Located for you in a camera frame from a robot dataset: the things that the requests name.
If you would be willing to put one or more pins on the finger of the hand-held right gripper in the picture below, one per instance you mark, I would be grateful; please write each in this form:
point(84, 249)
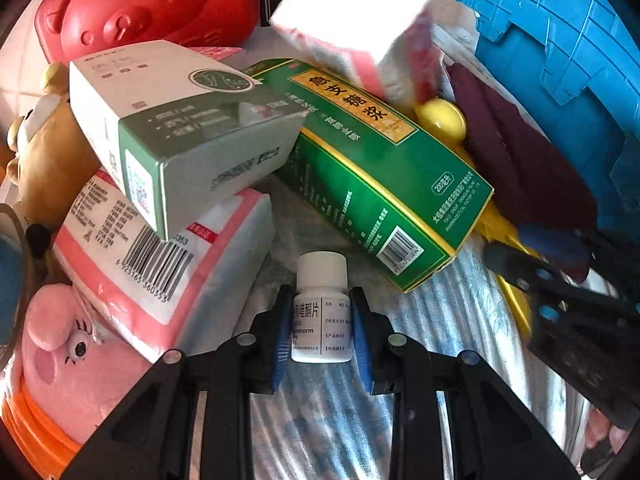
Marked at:
point(550, 242)
point(515, 265)

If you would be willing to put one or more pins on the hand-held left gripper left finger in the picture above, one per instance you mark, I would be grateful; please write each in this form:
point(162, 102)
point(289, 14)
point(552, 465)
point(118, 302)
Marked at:
point(280, 345)

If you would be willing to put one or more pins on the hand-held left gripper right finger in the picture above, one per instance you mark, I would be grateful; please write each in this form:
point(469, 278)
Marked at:
point(361, 345)

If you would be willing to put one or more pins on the white pill bottle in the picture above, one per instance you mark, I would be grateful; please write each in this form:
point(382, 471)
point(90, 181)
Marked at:
point(320, 310)

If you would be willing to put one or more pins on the dark maroon cloth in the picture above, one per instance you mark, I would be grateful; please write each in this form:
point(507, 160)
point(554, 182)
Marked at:
point(520, 160)

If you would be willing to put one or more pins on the blue plastic crate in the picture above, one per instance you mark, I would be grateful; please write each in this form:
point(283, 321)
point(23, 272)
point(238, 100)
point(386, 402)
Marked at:
point(550, 60)

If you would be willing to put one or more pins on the person's right hand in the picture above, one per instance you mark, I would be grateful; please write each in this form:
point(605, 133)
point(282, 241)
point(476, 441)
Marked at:
point(605, 435)

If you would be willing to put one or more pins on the pink tissue pack with barcode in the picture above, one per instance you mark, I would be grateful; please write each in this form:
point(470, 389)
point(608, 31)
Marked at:
point(210, 280)

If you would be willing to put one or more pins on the green medicine box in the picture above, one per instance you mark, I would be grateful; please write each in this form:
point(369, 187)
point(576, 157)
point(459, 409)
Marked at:
point(380, 180)

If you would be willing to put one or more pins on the pink pig plush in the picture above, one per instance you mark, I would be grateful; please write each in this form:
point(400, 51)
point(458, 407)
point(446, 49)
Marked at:
point(65, 360)

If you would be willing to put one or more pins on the white and green carton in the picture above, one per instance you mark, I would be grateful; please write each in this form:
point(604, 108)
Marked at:
point(175, 125)

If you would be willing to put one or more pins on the orange soft item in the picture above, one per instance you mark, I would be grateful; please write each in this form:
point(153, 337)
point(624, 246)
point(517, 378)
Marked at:
point(30, 435)

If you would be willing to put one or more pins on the blue plush toy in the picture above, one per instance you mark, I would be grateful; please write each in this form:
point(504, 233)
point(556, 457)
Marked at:
point(7, 285)

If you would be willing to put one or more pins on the brown bear plush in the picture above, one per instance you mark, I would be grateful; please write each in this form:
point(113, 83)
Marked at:
point(50, 160)

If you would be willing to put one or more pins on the white and pink tissue pack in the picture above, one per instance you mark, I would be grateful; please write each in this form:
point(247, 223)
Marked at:
point(350, 20)

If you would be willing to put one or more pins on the red bear-face carry case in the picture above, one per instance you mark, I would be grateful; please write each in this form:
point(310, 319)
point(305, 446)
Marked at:
point(150, 5)

